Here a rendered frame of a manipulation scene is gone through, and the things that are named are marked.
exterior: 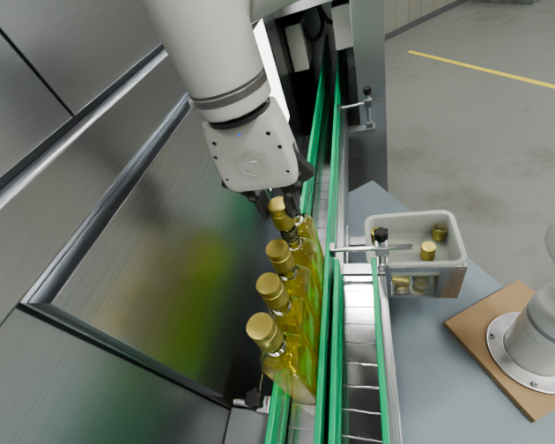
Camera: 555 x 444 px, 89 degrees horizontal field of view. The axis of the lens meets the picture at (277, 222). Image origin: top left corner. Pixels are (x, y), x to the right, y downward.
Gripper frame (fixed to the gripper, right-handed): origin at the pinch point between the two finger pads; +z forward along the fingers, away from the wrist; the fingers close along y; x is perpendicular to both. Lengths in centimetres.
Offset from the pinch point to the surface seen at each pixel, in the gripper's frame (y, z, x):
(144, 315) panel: -12.3, -2.2, -18.9
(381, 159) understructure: 20, 64, 93
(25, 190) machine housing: -13.1, -19.3, -16.0
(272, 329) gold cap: 1.3, 3.8, -17.5
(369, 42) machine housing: 17, 11, 93
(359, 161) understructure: 9, 64, 93
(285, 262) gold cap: 0.9, 5.3, -6.9
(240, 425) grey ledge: -12.6, 31.6, -25.0
